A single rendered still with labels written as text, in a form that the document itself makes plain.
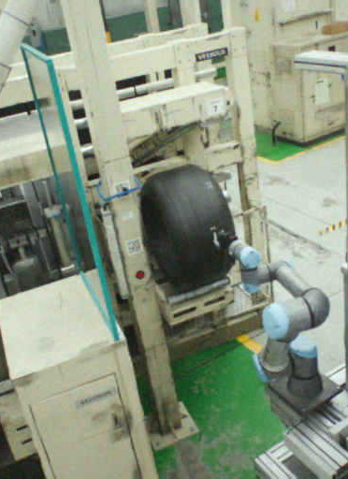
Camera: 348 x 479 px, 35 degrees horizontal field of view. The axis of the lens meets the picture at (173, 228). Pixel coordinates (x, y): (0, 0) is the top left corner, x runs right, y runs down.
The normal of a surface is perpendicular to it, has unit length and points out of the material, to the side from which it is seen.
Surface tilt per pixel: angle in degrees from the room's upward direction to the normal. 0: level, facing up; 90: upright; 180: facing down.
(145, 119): 90
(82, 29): 90
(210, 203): 50
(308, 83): 90
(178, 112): 90
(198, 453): 0
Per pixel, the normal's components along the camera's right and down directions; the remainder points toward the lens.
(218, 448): -0.15, -0.89
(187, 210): 0.18, -0.29
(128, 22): 0.51, 0.31
